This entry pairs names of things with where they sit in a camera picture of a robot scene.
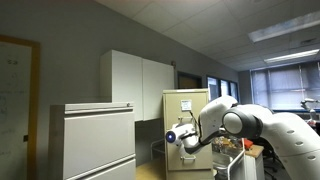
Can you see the white metal cart frame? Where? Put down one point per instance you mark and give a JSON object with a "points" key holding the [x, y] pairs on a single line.
{"points": [[236, 169]]}

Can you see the wooden desk with clutter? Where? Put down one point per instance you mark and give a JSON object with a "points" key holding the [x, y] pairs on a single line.
{"points": [[253, 161]]}

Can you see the grey lateral file cabinet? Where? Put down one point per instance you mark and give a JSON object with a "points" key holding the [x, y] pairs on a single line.
{"points": [[92, 141]]}

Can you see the wood framed whiteboard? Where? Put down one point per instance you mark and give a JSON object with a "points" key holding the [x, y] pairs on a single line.
{"points": [[19, 90]]}

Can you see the white paper label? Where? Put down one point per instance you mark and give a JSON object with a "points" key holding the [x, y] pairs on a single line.
{"points": [[186, 105]]}

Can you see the window with blinds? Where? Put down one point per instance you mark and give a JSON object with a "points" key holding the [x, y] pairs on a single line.
{"points": [[284, 87]]}

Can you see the beige tall file cabinet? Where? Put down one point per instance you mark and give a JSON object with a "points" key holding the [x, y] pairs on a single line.
{"points": [[181, 131]]}

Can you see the dark wooden door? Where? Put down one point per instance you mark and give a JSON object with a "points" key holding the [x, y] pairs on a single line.
{"points": [[189, 81]]}

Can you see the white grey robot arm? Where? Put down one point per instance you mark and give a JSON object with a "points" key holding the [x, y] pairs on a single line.
{"points": [[295, 143]]}

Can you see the white wall cabinet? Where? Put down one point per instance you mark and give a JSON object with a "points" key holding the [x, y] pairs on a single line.
{"points": [[129, 78]]}

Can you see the black office chair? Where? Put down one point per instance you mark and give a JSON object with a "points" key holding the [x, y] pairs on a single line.
{"points": [[268, 153]]}

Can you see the ceiling fluorescent light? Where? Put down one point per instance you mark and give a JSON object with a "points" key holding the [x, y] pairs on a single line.
{"points": [[286, 27], [292, 56]]}

